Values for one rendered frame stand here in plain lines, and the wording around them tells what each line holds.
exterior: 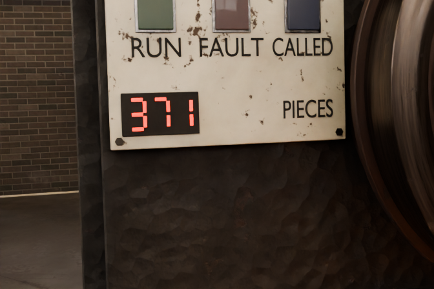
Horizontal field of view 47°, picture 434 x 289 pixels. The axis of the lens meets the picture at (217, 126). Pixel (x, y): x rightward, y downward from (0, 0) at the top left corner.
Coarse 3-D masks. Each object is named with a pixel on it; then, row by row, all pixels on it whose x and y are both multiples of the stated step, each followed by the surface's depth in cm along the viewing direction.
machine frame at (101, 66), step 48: (96, 0) 52; (96, 48) 60; (96, 96) 60; (96, 144) 60; (240, 144) 56; (288, 144) 57; (336, 144) 58; (96, 192) 61; (144, 192) 54; (192, 192) 55; (240, 192) 56; (288, 192) 57; (336, 192) 58; (96, 240) 61; (144, 240) 54; (192, 240) 55; (240, 240) 56; (288, 240) 57; (336, 240) 59; (384, 240) 60; (96, 288) 61; (144, 288) 54; (192, 288) 55; (240, 288) 56; (288, 288) 58; (336, 288) 59; (384, 288) 60; (432, 288) 61
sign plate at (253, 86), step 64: (128, 0) 50; (192, 0) 52; (256, 0) 53; (320, 0) 55; (128, 64) 51; (192, 64) 52; (256, 64) 54; (320, 64) 55; (128, 128) 51; (192, 128) 52; (256, 128) 54; (320, 128) 56
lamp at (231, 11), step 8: (216, 0) 52; (224, 0) 52; (232, 0) 52; (240, 0) 52; (216, 8) 52; (224, 8) 52; (232, 8) 52; (240, 8) 52; (248, 8) 53; (216, 16) 52; (224, 16) 52; (232, 16) 52; (240, 16) 52; (248, 16) 53; (216, 24) 52; (224, 24) 52; (232, 24) 52; (240, 24) 52; (248, 24) 53
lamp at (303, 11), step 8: (288, 0) 54; (296, 0) 54; (304, 0) 54; (312, 0) 54; (288, 8) 54; (296, 8) 54; (304, 8) 54; (312, 8) 54; (288, 16) 54; (296, 16) 54; (304, 16) 54; (312, 16) 54; (288, 24) 54; (296, 24) 54; (304, 24) 54; (312, 24) 54
